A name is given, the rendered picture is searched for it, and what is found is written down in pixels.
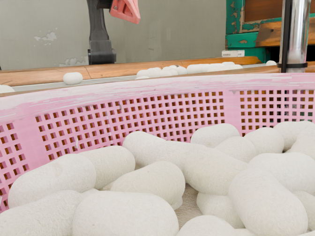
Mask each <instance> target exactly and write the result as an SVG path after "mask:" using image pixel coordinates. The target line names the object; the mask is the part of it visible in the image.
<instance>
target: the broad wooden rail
mask: <svg viewBox="0 0 315 236"><path fill-rule="evenodd" d="M223 62H233V63H234V64H235V65H241V66H243V65H253V64H263V63H262V62H261V61H260V60H259V58H258V57H257V56H244V57H217V58H201V59H179V60H162V61H147V62H131V63H115V64H99V65H84V66H61V67H45V68H29V69H13V70H0V85H7V86H10V87H15V86H25V85H36V84H46V83H56V82H64V81H63V76H64V75H65V74H67V73H74V72H78V73H80V74H81V75H82V77H83V80H91V79H101V78H112V77H122V76H132V75H137V73H138V72H139V71H141V70H148V69H149V68H156V67H159V68H160V69H161V70H162V69H163V68H164V67H169V66H171V65H179V66H182V67H184V68H186V69H187V67H188V66H189V65H198V64H222V63H223Z"/></svg>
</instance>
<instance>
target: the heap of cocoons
mask: <svg viewBox="0 0 315 236"><path fill-rule="evenodd" d="M8 206H9V210H6V211H4V212H2V213H1V214H0V236H315V124H314V123H312V122H309V121H298V122H293V121H285V122H281V123H279V124H277V125H276V126H274V128H270V127H262V128H259V129H257V130H255V131H252V132H249V133H248V134H246V135H245V136H244V137H241V136H240V134H239V131H238V130H237V129H236V128H235V127H234V126H233V125H231V124H227V123H222V124H218V125H213V126H208V127H203V128H200V129H198V130H196V131H195V132H194V134H193V135H192V137H191V141H190V143H186V142H179V141H170V140H164V139H162V138H160V137H157V136H154V135H151V134H149V133H146V132H142V131H136V132H132V133H130V134H129V135H128V136H126V138H125V139H124V141H123V144H122V146H109V147H103V148H98V149H94V150H90V151H85V152H80V153H78V154H67V155H63V156H61V157H59V158H57V159H55V160H54V161H52V162H49V163H47V164H45V165H43V166H41V167H38V168H36V169H34V170H31V171H29V172H27V173H25V174H23V175H21V176H20V177H18V178H17V179H16V180H15V182H14V183H13V184H12V186H11V188H10V191H9V194H8Z"/></svg>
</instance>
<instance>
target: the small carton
mask: <svg viewBox="0 0 315 236"><path fill-rule="evenodd" d="M244 52H245V50H234V51H222V57H244Z"/></svg>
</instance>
